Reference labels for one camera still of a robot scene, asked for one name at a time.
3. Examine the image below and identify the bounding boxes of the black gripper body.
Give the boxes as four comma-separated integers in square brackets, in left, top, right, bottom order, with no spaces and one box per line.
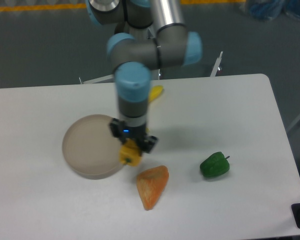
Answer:
[119,120,147,144]

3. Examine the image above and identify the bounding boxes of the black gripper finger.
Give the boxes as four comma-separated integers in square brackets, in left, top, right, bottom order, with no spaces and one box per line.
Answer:
[137,134,158,154]
[109,118,126,144]

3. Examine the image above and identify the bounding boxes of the yellow toy pepper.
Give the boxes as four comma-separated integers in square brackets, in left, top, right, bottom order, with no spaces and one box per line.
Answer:
[119,138,142,167]

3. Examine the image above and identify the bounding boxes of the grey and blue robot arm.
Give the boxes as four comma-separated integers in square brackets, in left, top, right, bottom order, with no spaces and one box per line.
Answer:
[85,0,203,155]

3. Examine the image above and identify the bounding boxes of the beige round plate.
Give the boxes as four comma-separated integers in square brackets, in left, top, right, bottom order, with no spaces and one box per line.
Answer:
[62,114,124,180]

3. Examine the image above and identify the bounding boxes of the green toy pepper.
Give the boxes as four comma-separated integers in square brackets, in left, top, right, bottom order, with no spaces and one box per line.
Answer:
[199,151,230,178]

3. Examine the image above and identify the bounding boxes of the orange triangular toy bread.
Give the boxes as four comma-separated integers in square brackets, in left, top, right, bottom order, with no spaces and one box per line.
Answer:
[136,165,170,211]

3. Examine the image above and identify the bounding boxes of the yellow toy banana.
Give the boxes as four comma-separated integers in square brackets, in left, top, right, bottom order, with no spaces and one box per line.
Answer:
[148,85,164,103]

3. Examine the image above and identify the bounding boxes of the blue plastic bag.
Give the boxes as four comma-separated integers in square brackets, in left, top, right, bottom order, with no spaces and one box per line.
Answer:
[244,0,300,21]

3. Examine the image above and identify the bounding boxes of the white bracket behind table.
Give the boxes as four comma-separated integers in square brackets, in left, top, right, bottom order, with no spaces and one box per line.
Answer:
[210,51,223,77]

